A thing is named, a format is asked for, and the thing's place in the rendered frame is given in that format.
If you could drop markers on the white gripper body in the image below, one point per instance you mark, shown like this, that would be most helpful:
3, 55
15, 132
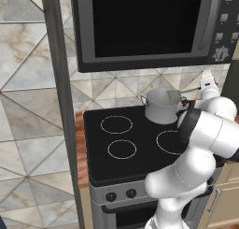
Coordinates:
208, 76

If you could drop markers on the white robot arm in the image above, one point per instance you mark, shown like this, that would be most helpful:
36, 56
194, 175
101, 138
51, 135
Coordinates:
202, 164

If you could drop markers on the grey metal pot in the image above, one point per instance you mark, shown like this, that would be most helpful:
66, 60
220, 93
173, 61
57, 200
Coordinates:
160, 109

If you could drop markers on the dark green cupboard panel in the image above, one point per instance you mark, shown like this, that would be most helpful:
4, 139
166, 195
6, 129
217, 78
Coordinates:
231, 80

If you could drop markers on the black microwave oven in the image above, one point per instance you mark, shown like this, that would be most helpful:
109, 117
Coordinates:
146, 24

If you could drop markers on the beige drawer front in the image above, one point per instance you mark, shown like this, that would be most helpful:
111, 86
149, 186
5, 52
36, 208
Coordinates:
231, 173

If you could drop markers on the black hob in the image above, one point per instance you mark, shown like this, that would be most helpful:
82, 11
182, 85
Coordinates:
140, 159

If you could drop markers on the beige cupboard door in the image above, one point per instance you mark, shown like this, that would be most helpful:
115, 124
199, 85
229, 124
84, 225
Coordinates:
228, 204

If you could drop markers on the black oven knob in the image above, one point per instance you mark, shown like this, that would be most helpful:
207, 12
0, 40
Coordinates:
110, 196
131, 193

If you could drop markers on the dark grey upright panel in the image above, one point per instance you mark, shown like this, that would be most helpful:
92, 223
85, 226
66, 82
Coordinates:
62, 108

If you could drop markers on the grey oven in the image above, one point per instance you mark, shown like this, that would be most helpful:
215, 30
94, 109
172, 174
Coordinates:
99, 197

